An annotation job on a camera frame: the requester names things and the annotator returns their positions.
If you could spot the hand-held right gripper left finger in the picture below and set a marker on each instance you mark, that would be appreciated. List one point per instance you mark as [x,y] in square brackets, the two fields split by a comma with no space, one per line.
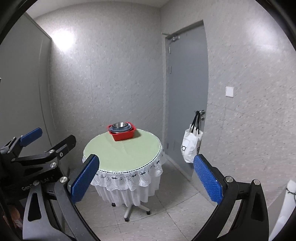
[84,178]

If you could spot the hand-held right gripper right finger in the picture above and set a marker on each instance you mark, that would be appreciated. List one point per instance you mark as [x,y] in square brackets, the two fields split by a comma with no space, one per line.
[208,179]

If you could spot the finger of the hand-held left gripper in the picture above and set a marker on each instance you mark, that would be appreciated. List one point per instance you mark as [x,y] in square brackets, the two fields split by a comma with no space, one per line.
[60,148]
[31,136]

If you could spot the red plastic basin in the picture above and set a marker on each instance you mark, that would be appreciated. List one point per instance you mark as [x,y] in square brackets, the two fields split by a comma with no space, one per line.
[123,136]

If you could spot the large steel bowl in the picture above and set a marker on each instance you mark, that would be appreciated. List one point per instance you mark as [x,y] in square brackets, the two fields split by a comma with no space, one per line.
[120,125]

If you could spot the white tote bag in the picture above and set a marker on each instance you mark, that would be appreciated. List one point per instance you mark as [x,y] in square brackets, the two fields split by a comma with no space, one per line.
[190,143]

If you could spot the round table, green lace cloth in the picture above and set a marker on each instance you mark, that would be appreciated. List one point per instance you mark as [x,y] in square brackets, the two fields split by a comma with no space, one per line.
[124,187]

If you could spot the green round table mat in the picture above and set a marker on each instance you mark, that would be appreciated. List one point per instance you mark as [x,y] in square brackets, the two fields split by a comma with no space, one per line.
[124,155]

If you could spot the white table base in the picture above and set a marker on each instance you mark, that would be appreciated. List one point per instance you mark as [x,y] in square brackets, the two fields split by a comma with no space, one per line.
[128,210]

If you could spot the grey partition panel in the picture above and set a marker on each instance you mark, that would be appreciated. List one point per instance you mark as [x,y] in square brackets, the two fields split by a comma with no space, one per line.
[20,81]

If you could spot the white board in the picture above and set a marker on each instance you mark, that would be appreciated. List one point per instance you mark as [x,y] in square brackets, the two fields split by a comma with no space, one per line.
[284,215]

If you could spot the grey door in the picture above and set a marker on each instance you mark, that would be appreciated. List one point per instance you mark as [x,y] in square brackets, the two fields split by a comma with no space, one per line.
[185,92]

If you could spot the metal door closer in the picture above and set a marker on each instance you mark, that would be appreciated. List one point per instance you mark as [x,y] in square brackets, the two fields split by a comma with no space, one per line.
[173,37]

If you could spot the white wall switch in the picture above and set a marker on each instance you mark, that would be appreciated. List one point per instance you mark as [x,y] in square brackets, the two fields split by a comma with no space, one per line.
[229,91]

